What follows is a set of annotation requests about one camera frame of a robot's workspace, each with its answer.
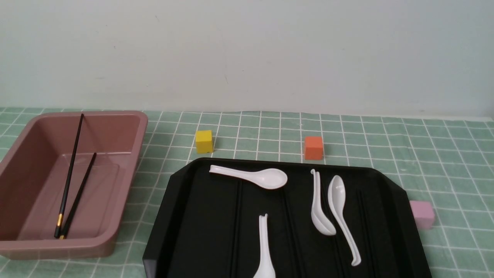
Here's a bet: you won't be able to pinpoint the white spoon top left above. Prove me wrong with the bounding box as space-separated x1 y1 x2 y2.
209 165 288 190

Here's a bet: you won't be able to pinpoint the black chopstick in bin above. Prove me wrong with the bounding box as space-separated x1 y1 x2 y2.
54 113 84 239
59 153 97 239

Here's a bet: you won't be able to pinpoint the white spoon middle sideways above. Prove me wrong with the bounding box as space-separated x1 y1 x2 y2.
311 169 336 236

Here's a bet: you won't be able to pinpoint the white spoon right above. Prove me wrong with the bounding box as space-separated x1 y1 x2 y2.
327 175 362 267

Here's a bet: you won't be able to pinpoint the pink plastic bin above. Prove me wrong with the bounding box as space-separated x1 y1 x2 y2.
0 111 148 260

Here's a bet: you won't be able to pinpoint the orange foam cube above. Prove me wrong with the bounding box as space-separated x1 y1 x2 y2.
304 136 324 160

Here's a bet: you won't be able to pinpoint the white spoon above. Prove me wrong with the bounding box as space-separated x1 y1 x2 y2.
327 175 362 267
209 165 288 190
253 214 276 278

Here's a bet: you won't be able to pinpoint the yellow foam cube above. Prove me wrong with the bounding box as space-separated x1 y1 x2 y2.
195 130 214 154

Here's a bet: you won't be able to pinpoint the black plastic tray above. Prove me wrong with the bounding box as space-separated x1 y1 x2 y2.
143 158 432 278

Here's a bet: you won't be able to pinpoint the green checkered tablecloth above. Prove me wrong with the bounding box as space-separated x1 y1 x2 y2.
1 110 494 278

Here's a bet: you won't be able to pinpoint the pink foam cube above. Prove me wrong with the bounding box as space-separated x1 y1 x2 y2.
409 200 435 229

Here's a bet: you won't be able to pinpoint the white spoon bottom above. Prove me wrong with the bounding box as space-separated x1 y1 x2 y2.
253 214 276 278

